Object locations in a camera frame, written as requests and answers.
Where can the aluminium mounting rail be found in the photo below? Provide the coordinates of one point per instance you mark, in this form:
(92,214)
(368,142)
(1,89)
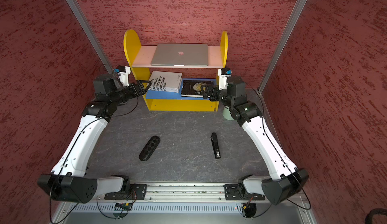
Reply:
(182,192)

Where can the white book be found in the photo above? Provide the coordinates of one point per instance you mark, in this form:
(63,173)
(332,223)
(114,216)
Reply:
(165,81)

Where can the silver laptop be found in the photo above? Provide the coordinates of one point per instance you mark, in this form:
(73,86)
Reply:
(181,55)

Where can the black book with gold emblem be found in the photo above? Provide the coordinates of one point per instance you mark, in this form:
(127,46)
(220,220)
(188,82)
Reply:
(193,88)

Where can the black stapler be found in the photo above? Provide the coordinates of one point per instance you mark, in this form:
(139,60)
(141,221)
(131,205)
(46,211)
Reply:
(215,145)

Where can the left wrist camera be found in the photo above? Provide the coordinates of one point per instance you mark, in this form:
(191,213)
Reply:
(123,73)

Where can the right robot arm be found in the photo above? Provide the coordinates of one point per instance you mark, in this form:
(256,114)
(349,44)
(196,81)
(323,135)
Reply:
(286,179)

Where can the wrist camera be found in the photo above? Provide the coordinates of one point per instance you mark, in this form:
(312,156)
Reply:
(223,74)
(123,73)

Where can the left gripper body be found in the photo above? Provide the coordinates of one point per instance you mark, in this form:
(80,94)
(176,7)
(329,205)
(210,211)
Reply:
(133,90)

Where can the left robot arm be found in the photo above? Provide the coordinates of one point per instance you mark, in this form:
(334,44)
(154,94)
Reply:
(67,181)

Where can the black glasses case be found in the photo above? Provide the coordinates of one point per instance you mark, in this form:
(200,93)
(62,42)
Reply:
(149,148)

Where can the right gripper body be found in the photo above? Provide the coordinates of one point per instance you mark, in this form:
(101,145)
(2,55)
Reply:
(215,95)

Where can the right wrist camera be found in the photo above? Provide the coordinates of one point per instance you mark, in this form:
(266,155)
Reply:
(223,74)

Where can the yellow shelf with pink board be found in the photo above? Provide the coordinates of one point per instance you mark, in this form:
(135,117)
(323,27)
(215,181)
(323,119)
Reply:
(139,59)

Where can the green pencil cup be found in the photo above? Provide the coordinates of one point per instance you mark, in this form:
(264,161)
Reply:
(227,114)

